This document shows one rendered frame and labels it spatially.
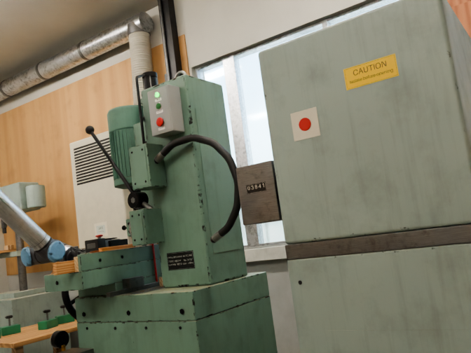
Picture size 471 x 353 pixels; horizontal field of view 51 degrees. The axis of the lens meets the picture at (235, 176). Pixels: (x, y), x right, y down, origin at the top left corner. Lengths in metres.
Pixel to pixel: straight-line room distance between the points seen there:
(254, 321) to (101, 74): 2.83
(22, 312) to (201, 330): 2.62
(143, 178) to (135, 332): 0.51
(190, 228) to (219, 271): 0.17
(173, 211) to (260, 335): 0.54
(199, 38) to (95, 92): 1.09
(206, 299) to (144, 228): 0.32
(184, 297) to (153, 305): 0.14
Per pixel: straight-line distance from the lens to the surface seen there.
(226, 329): 1.68
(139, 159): 1.72
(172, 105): 1.68
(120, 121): 1.97
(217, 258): 1.67
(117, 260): 1.83
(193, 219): 1.66
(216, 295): 1.64
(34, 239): 2.32
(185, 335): 1.60
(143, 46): 3.71
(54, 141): 4.56
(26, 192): 4.12
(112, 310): 1.82
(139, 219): 1.70
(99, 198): 3.64
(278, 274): 3.09
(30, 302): 4.10
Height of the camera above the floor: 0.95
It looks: 7 degrees up
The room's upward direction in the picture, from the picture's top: 8 degrees counter-clockwise
